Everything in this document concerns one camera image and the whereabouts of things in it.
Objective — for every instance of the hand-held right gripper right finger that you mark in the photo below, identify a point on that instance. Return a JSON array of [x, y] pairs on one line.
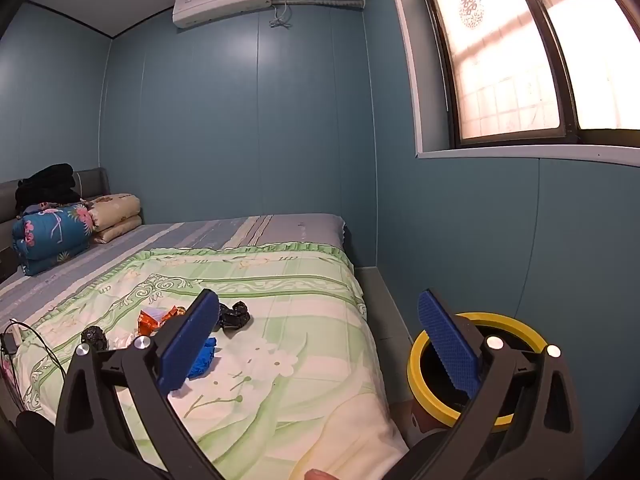
[[450, 345]]

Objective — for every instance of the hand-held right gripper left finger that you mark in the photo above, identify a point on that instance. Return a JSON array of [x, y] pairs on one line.
[[187, 345]]

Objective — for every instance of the blue plastic glove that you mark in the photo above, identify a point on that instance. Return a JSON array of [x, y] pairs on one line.
[[207, 352]]

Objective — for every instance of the orange snack wrapper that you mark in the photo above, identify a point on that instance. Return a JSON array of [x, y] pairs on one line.
[[147, 324], [176, 312]]

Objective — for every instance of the yellow rimmed bin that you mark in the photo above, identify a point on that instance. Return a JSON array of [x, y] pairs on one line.
[[420, 385]]

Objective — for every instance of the black plastic bag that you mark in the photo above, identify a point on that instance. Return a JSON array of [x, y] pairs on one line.
[[94, 338], [234, 315]]

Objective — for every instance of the white tissue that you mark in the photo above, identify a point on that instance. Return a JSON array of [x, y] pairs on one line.
[[120, 341]]

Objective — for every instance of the person's right hand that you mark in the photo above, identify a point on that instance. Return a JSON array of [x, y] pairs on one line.
[[322, 475]]

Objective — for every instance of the bed with green floral sheet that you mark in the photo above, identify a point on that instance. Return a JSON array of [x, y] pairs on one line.
[[200, 230]]

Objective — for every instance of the beige pillows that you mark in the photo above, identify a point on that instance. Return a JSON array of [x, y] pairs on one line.
[[117, 212]]

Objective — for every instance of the folded blue floral quilt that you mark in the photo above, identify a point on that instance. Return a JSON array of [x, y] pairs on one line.
[[50, 235]]

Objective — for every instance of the black power adapter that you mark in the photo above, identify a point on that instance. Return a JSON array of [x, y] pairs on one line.
[[8, 345]]

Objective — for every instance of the grey padded headboard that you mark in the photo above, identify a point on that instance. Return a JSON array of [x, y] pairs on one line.
[[92, 180]]

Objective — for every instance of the white window trim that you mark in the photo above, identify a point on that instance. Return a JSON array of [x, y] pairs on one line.
[[500, 153]]

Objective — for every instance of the pile of black clothes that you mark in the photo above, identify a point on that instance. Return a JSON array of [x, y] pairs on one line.
[[47, 185]]

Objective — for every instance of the red paper window decoration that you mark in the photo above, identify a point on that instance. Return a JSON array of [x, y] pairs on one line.
[[470, 10]]

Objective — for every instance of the wrapped air conditioner pipe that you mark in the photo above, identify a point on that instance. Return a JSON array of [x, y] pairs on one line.
[[325, 3]]

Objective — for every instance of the window with dark frame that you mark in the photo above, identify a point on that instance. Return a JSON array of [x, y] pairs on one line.
[[500, 85]]

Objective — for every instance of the white wall air conditioner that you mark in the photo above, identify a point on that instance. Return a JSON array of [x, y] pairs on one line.
[[220, 0]]

